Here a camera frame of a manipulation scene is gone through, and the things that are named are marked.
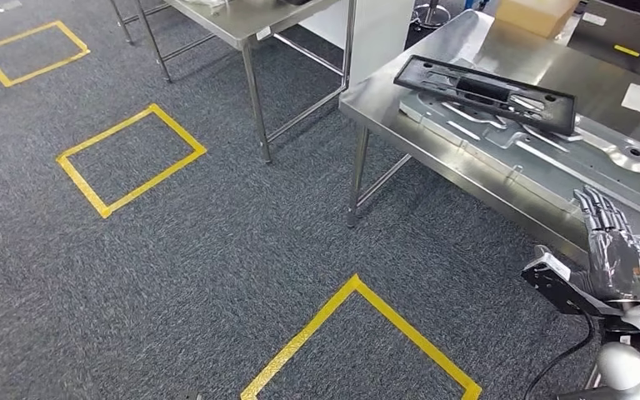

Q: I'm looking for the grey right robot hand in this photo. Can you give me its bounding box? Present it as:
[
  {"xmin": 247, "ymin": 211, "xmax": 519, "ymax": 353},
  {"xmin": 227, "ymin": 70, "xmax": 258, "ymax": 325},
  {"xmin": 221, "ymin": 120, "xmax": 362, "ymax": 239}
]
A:
[{"xmin": 571, "ymin": 186, "xmax": 640, "ymax": 304}]

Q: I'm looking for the black plastic frame part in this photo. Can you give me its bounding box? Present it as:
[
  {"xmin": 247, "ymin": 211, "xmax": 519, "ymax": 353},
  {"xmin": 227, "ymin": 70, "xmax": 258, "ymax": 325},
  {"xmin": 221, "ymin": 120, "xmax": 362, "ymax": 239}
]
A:
[{"xmin": 392, "ymin": 53, "xmax": 578, "ymax": 137}]

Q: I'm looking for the stainless steel workbench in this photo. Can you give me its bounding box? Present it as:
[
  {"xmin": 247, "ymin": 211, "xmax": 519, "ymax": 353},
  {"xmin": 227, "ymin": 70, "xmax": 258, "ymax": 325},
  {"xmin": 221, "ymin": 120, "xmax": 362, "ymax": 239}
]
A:
[{"xmin": 339, "ymin": 7, "xmax": 640, "ymax": 310}]

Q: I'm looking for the stamped sheet metal panel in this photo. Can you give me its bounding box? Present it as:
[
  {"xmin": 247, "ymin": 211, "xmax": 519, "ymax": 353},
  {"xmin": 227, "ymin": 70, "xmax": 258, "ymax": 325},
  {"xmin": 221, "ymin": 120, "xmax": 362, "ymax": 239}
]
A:
[{"xmin": 397, "ymin": 57, "xmax": 640, "ymax": 222}]

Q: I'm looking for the black laptop with yellow sticker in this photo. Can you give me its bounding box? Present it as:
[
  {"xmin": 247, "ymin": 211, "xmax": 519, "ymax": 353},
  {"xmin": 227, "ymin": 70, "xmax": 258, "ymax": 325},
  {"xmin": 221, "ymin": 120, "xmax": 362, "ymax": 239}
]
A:
[{"xmin": 567, "ymin": 0, "xmax": 640, "ymax": 87}]

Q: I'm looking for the white desk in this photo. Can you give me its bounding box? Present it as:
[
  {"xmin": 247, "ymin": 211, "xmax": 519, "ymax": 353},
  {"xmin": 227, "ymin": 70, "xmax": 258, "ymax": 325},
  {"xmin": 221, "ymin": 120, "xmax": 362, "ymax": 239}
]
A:
[{"xmin": 552, "ymin": 11, "xmax": 583, "ymax": 47}]

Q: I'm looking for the brown cardboard box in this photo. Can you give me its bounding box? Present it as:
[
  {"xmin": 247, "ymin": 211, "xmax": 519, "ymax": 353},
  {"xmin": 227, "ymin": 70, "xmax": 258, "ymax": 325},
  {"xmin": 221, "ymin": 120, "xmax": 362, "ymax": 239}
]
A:
[{"xmin": 494, "ymin": 0, "xmax": 581, "ymax": 40}]

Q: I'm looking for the white cabinet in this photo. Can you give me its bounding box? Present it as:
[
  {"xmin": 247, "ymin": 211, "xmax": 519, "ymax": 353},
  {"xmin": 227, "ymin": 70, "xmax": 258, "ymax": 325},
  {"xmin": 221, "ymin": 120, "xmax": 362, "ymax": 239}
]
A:
[{"xmin": 297, "ymin": 0, "xmax": 416, "ymax": 87}]

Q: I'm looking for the stainless steel table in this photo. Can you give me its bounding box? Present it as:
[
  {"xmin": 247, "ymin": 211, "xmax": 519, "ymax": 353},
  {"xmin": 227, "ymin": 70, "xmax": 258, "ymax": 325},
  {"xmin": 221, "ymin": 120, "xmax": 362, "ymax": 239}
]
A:
[{"xmin": 108, "ymin": 0, "xmax": 357, "ymax": 165}]

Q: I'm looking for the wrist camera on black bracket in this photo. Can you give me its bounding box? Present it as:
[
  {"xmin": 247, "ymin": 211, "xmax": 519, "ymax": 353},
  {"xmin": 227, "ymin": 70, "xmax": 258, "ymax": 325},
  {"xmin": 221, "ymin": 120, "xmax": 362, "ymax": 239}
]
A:
[{"xmin": 521, "ymin": 245, "xmax": 625, "ymax": 318}]

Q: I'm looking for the black camera cable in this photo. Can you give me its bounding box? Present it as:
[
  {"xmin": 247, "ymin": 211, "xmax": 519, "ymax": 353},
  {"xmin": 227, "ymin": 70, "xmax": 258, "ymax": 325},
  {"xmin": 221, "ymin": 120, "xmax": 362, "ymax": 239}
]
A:
[{"xmin": 521, "ymin": 312, "xmax": 598, "ymax": 400}]

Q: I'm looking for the chrome round pedestal base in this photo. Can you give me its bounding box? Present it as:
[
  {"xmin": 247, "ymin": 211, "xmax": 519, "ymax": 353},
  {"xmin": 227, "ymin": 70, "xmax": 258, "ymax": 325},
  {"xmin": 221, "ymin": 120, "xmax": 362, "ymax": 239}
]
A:
[{"xmin": 411, "ymin": 0, "xmax": 453, "ymax": 30}]

